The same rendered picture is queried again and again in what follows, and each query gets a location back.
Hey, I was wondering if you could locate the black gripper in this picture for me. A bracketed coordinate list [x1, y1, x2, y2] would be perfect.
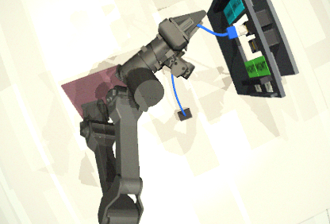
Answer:
[138, 10, 207, 73]

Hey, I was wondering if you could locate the blue cable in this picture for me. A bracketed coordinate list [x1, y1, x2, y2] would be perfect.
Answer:
[171, 24, 248, 116]

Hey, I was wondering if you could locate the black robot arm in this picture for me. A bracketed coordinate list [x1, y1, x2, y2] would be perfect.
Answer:
[79, 49, 195, 224]

